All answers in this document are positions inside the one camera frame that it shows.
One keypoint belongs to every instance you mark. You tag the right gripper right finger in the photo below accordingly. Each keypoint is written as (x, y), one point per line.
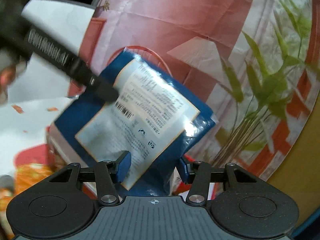
(199, 175)

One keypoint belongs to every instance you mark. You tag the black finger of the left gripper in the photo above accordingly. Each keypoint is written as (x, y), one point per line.
(21, 38)

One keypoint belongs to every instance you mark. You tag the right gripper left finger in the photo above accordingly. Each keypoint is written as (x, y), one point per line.
(105, 174)

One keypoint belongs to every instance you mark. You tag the red strawberry cardboard box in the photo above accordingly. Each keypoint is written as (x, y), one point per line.
(63, 154)

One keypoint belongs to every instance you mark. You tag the blue packaged cloth with label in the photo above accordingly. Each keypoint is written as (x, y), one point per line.
(155, 118)

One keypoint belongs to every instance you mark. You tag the printed living room backdrop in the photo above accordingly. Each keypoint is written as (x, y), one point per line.
(255, 63)

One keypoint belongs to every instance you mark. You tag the person's left hand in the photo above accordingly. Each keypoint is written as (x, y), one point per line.
(8, 76)

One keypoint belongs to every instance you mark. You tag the white cartoon print tablecloth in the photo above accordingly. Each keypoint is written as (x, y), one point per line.
(25, 158)

